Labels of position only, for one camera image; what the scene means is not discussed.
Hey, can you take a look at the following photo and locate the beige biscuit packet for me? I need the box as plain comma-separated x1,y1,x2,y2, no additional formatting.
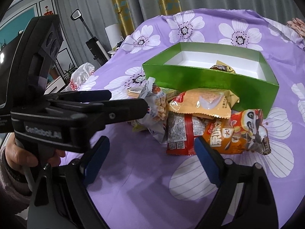
127,87,177,100

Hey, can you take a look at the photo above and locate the orange panda snack bag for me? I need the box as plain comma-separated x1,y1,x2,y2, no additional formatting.
203,109,271,155

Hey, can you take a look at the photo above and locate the red white snack packet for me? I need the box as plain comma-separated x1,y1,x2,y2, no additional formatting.
166,112,208,156

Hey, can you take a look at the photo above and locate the white peanut snack bag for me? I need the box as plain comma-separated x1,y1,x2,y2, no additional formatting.
137,77,168,144

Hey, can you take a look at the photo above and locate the yellow rice cracker packet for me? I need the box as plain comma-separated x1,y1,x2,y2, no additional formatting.
169,88,239,119

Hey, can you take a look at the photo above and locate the purple sleeve forearm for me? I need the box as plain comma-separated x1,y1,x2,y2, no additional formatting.
1,146,32,214

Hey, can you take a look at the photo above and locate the person's left hand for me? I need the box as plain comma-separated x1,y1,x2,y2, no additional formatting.
5,133,66,174

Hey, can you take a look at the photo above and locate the white plastic bag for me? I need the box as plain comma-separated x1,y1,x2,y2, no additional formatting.
63,63,95,92

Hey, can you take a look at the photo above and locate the potted plant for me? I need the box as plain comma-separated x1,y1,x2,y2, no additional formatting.
63,63,77,85

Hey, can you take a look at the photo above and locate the purple floral tablecloth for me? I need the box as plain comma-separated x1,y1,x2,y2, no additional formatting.
80,9,304,228

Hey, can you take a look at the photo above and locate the green cardboard box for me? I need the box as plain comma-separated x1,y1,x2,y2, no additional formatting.
143,42,279,116

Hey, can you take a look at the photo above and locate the yellow brown candy packet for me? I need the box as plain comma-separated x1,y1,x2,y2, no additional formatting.
210,60,236,74

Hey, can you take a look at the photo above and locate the grey curtain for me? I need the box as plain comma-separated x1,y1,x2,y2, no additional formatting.
54,0,304,65

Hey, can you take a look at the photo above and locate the yellow patterned curtain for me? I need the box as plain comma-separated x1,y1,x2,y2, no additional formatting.
111,0,182,36

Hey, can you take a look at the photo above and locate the folded pink cloth pile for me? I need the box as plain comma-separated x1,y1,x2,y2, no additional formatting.
286,18,305,38

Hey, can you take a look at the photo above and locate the red paper wall decoration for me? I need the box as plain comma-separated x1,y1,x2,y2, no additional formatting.
42,5,55,15

